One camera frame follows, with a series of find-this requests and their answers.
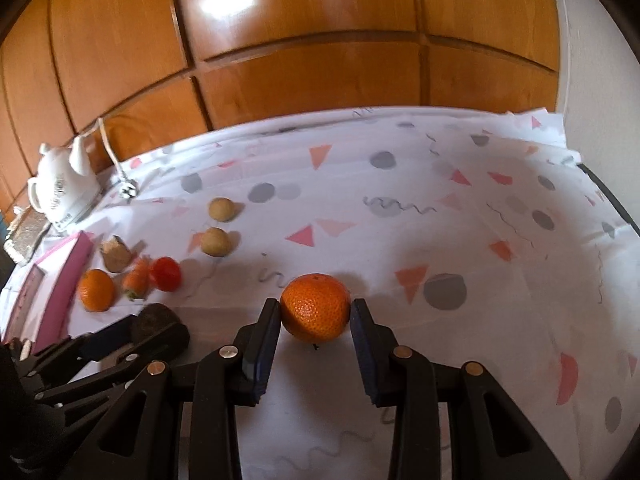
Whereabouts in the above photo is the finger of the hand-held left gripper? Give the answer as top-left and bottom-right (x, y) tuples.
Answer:
(10, 314), (145, 387)
(44, 322), (191, 422)

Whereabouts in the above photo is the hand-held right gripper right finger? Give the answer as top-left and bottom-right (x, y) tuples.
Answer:
(349, 298), (571, 480)

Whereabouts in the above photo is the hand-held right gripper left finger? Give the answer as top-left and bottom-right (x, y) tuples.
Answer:
(60, 298), (280, 480)

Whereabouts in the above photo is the dark brown avocado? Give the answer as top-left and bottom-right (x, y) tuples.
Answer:
(134, 303), (182, 342)

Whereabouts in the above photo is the large orange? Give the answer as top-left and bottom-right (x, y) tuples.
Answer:
(279, 273), (352, 344)

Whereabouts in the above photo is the small orange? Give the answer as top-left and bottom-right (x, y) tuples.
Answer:
(77, 268), (116, 313)

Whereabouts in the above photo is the pink box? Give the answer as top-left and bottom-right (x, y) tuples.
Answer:
(0, 230), (96, 345)

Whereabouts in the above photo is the orange carrot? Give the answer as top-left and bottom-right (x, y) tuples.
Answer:
(122, 257), (152, 302)

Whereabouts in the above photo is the red tomato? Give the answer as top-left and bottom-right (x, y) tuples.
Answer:
(149, 256), (182, 291)

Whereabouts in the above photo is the brown wedge-shaped piece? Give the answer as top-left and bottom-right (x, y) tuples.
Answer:
(100, 236), (135, 275)

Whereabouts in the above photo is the silver glitter pouch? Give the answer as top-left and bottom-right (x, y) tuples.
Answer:
(3, 207), (52, 265)

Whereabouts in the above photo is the patterned white tablecloth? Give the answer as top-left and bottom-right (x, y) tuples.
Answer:
(0, 106), (640, 480)

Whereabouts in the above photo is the white ceramic kettle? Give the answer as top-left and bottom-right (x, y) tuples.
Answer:
(26, 136), (103, 233)

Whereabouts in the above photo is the wooden wardrobe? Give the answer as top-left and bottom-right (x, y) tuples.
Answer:
(0, 0), (563, 221)

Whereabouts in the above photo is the white power cable with plug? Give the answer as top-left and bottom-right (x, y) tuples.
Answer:
(75, 117), (141, 204)

